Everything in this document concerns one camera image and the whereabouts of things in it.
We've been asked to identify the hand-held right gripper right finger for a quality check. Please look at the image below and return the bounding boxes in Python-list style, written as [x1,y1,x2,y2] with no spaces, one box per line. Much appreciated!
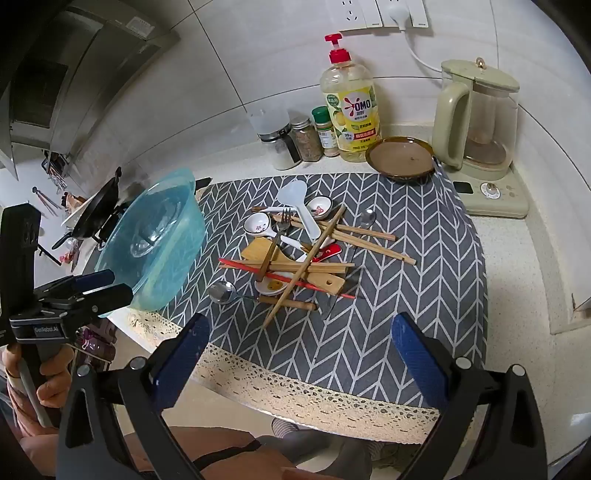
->
[392,312,548,480]

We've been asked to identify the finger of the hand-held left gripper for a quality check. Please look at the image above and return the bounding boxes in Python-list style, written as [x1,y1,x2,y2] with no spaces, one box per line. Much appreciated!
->
[69,270,116,294]
[74,284,134,318]

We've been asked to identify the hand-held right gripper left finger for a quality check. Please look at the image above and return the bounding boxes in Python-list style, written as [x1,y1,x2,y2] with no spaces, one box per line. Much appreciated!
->
[55,313,213,480]

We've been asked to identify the person's left hand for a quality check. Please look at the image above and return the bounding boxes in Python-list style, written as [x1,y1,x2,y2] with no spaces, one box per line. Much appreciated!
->
[0,344,77,437]

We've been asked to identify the pink printed packet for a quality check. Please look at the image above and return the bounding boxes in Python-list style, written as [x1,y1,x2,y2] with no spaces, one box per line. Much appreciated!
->
[74,318,116,370]

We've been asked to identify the grey patterned table cloth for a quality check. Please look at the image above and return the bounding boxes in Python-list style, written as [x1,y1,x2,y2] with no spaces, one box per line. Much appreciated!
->
[111,173,490,446]

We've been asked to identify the blue plastic basin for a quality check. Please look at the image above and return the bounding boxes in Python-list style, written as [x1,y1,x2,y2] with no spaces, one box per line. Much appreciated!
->
[95,167,207,318]

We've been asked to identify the black wok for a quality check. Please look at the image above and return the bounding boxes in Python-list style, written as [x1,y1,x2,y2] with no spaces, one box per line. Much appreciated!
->
[52,166,123,250]

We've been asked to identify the metal tongs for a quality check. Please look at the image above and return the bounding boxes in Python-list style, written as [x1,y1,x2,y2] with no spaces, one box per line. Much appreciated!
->
[31,186,62,217]

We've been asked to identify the red chopstick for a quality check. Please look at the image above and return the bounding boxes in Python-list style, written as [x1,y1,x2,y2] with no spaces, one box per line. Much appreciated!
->
[220,263,324,294]
[218,257,357,300]

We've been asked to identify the person's leg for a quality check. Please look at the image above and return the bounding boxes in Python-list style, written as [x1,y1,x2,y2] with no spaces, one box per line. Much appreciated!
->
[21,425,296,480]

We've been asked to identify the grey striped footwear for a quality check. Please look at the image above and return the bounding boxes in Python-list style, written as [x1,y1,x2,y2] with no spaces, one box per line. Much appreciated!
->
[259,416,375,476]

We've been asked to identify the light wooden spatula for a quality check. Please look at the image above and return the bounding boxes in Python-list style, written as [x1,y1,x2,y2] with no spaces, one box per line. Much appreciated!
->
[241,237,356,269]

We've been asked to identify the slotted wooden spatula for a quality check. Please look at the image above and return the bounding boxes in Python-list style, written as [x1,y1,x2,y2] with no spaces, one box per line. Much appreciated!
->
[268,268,347,296]

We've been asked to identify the white flower ceramic spoon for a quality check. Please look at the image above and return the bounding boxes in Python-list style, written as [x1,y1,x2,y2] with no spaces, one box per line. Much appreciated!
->
[244,213,310,254]
[307,196,340,221]

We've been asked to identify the green kettle base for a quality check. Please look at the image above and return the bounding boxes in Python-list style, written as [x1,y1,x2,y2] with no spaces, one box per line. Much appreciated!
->
[452,166,529,219]

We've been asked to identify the white rice paddle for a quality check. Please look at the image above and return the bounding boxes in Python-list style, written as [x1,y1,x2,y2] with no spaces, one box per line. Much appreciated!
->
[276,180,320,241]

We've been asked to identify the brown ceramic bowl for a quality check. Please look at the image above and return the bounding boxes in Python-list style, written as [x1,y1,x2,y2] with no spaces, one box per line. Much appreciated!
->
[365,137,437,182]

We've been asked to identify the steel range hood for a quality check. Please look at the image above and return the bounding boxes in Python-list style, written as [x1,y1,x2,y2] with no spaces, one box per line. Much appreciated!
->
[0,0,181,181]

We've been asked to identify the white powder glass jar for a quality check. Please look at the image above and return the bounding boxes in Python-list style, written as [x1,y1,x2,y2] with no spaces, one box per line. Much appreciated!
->
[248,108,302,171]

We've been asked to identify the metal lid glass spice jar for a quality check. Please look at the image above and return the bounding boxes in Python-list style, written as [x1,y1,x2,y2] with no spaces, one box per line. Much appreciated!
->
[290,115,324,162]

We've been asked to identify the green cap spice jar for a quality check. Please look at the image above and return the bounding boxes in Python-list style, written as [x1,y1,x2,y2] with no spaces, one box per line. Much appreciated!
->
[311,106,341,158]

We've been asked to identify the green electric kettle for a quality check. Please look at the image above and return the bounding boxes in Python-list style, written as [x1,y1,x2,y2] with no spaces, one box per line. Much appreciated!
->
[431,58,520,172]

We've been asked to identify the yellow dish soap bottle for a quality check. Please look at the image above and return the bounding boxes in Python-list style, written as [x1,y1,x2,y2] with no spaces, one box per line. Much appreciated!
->
[320,33,383,163]

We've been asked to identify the wooden handle metal spoon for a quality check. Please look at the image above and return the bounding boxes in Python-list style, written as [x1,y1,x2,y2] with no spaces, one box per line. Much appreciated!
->
[208,281,318,311]

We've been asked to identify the wall utensil rack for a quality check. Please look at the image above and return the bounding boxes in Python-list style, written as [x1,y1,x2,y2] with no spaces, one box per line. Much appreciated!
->
[41,151,71,190]

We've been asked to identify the red handle ceramic spoon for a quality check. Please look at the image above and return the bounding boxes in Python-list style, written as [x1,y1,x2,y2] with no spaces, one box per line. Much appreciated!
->
[255,244,343,297]

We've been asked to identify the wooden handle metal fork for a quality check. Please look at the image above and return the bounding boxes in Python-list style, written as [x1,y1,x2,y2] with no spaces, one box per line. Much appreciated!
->
[256,208,296,284]

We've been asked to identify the white wall socket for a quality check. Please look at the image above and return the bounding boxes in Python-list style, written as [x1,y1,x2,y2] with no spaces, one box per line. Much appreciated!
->
[325,0,384,31]
[376,0,428,31]

